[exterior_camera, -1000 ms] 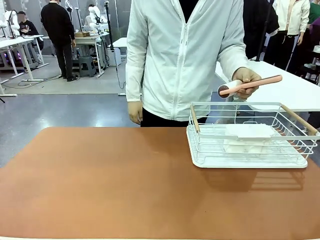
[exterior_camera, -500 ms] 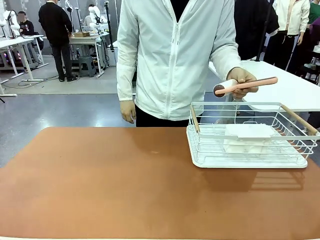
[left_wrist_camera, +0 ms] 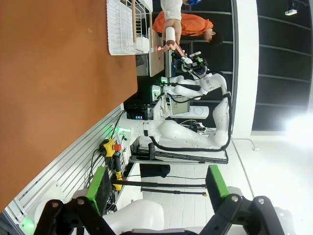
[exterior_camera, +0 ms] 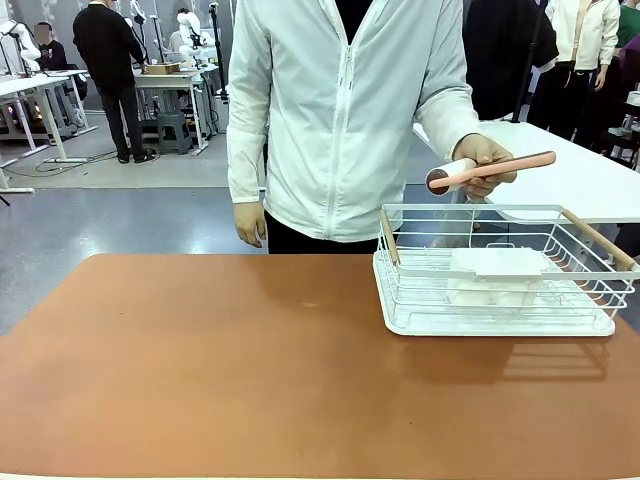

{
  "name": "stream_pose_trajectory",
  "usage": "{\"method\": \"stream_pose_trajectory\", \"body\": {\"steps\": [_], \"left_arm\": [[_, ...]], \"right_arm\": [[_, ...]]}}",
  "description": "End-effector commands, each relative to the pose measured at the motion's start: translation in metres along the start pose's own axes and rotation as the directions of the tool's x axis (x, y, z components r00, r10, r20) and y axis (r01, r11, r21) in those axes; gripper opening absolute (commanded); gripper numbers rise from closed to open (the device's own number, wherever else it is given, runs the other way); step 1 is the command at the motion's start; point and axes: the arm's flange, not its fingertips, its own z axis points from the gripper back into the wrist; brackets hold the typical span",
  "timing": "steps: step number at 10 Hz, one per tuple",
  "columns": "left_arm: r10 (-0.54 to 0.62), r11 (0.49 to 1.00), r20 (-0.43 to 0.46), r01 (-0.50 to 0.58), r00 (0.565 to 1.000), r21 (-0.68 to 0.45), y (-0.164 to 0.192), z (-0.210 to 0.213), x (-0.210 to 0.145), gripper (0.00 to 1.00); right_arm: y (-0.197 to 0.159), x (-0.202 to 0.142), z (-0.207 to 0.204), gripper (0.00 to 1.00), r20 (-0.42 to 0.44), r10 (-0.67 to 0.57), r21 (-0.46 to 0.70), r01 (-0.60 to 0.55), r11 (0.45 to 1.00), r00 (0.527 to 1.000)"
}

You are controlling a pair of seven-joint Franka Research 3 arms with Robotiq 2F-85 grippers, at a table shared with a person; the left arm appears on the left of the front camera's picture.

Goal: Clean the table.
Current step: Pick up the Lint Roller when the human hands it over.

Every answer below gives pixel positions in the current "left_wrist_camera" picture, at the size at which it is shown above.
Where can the white power adapter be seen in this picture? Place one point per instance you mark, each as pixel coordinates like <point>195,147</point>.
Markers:
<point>255,148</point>

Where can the black tripod leg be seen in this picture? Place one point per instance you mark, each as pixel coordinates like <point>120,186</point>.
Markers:
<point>171,191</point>
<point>159,183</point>

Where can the person's left hand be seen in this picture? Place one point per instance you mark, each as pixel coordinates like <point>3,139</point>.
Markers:
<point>178,29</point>

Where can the black computer case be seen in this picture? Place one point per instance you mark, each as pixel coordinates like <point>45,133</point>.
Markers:
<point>137,110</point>

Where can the red white small can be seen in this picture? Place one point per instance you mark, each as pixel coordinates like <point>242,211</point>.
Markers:
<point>159,48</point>

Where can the small grey monitor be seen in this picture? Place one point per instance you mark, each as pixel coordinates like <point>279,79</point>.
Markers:
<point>179,107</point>

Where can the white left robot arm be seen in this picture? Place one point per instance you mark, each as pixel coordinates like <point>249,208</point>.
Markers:
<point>137,215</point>

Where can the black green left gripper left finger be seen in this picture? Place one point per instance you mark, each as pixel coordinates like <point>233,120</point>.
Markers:
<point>97,191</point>

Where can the blue plastic object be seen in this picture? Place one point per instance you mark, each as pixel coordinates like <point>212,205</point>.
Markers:
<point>194,2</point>

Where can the white ceiling projector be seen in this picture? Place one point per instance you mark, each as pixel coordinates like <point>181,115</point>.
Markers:
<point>291,11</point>

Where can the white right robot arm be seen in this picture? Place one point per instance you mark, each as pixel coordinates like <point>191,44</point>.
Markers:
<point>176,132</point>

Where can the yellow emergency stop button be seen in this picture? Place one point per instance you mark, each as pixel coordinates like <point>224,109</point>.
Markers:
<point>108,147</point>

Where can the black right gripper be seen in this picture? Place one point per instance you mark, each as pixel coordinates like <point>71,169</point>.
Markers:
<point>199,67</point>

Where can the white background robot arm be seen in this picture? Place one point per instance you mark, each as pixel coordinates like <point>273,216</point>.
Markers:
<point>185,90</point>

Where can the white side table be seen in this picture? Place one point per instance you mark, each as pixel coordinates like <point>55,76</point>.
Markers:
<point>156,63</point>

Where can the aluminium profile frame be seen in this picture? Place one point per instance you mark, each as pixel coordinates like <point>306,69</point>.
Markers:
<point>61,166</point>

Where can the black metal stand base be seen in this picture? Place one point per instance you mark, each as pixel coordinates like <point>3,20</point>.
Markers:
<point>183,156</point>

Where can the white round device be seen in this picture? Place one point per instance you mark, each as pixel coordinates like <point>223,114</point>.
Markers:
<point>199,111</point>

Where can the person's left forearm white sleeve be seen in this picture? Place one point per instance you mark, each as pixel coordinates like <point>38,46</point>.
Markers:
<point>171,9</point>

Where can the person in orange shirt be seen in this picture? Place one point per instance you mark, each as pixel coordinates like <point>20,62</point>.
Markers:
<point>188,24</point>

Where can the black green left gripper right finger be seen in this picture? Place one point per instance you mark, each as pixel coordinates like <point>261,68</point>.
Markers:
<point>216,186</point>

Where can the yellow black enabling switch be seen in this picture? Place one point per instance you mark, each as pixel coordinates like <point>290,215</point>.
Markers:
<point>118,181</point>

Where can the black cloth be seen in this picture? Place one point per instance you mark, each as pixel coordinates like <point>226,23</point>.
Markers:
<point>154,170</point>

